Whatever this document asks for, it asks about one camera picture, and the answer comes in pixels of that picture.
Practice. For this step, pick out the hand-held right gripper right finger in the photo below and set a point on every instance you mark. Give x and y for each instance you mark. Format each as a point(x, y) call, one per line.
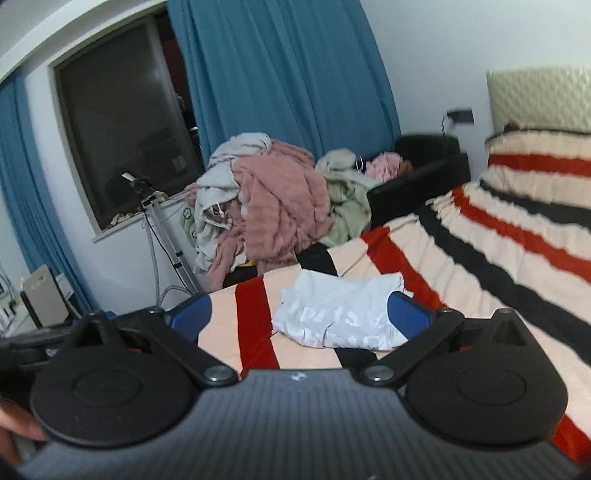
point(408, 316)

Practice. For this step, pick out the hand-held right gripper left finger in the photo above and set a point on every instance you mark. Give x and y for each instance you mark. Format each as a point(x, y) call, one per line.
point(194, 314)

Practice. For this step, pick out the white shirt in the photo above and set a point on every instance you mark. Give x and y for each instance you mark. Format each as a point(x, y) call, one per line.
point(332, 304)

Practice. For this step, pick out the person's left hand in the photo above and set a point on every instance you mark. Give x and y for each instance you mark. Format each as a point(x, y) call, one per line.
point(18, 417)

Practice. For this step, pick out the white and black chair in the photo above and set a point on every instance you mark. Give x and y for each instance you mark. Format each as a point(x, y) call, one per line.
point(41, 295)

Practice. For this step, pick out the red black cream striped blanket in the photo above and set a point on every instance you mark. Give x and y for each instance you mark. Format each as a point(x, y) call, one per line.
point(485, 277)

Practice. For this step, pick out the green fleece garment with patch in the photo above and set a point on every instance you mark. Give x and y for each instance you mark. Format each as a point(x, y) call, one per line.
point(188, 226)

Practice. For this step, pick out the beige cloth on sill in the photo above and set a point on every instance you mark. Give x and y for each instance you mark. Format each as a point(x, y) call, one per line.
point(121, 220)

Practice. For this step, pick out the pale green garment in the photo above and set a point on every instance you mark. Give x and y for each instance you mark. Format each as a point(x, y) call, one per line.
point(346, 203)

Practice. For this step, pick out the pink fluffy blanket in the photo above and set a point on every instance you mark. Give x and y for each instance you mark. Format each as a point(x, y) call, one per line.
point(277, 207)

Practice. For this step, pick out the grey hoodie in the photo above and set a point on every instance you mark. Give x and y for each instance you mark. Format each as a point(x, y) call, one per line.
point(217, 180)

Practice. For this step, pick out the black armchair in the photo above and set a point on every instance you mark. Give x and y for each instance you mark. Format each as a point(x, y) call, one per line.
point(425, 175)

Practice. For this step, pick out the blue curtain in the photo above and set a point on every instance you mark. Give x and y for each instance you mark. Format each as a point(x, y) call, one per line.
point(32, 207)
point(277, 69)

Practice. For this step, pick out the small pink cloth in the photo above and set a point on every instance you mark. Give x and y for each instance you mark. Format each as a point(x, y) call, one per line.
point(383, 166)

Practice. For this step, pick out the dark window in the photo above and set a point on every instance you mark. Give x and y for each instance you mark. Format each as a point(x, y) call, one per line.
point(120, 129)

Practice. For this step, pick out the cream quilted pillow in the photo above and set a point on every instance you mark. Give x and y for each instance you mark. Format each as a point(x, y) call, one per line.
point(540, 97)

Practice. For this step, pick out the black wall outlet with plug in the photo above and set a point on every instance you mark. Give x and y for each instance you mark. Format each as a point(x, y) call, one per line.
point(461, 116)

